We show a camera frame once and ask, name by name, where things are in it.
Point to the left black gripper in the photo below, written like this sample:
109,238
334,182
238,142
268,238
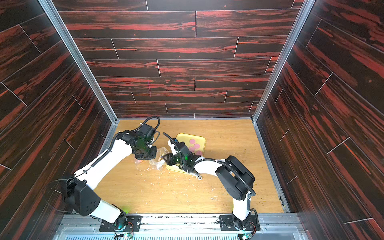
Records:
154,149

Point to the yellow plastic tray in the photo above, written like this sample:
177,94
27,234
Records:
186,139

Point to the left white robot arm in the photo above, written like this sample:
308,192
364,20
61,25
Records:
78,190

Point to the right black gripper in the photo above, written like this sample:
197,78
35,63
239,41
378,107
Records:
173,160

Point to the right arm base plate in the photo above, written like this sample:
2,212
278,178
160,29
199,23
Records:
231,223

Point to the metal tongs white tips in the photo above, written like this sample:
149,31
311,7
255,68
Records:
195,174

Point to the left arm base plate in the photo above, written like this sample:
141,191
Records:
129,223

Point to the front aluminium rail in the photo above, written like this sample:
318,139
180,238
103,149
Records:
181,227

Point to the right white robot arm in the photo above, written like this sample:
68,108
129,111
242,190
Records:
235,177

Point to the clear resealable bag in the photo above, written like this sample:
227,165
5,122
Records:
158,163

